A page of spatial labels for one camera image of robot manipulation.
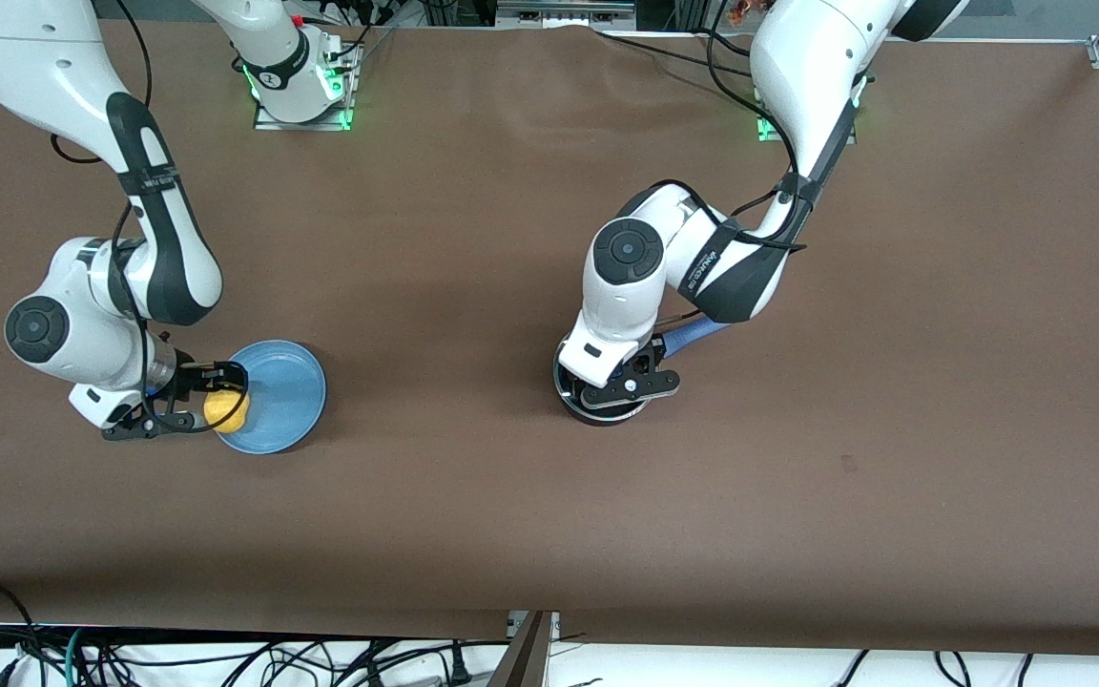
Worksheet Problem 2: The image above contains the black cable on table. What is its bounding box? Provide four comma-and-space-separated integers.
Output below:
597, 29, 758, 77

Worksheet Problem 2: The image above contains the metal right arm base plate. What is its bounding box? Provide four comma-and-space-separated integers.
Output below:
254, 29, 357, 132

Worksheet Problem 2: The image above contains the brown table cover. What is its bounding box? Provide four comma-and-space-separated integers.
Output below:
0, 19, 1099, 659

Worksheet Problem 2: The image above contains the yellow potato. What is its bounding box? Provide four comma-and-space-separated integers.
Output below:
204, 386, 251, 433

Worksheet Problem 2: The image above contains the glass lid blue knob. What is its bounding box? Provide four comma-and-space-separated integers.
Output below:
557, 361, 651, 421

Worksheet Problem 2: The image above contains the black pot blue handle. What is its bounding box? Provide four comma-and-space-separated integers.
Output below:
554, 318, 734, 427

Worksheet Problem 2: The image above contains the blue plate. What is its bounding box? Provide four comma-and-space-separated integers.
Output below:
220, 341, 327, 455

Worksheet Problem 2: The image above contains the teal cable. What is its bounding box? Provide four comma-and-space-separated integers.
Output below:
63, 628, 94, 687

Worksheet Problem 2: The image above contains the aluminium frame rail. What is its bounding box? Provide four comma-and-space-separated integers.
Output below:
497, 0, 637, 30

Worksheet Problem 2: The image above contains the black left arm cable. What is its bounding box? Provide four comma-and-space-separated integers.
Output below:
645, 0, 861, 318

